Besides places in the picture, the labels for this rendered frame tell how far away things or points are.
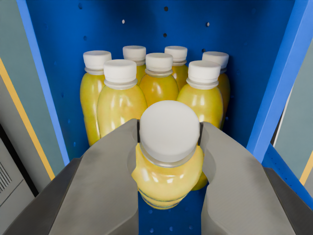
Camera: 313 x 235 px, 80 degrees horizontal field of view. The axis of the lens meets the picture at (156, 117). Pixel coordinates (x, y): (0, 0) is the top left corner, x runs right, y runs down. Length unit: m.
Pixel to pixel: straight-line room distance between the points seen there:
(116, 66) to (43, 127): 1.74
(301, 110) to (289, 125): 0.15
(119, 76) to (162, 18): 0.19
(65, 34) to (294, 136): 1.84
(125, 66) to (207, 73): 0.10
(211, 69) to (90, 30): 0.20
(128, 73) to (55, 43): 0.11
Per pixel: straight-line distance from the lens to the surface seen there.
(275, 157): 1.31
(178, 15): 0.38
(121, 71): 0.22
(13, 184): 2.27
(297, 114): 1.83
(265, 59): 0.29
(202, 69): 0.23
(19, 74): 1.79
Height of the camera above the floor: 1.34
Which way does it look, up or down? 60 degrees down
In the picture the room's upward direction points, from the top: 174 degrees counter-clockwise
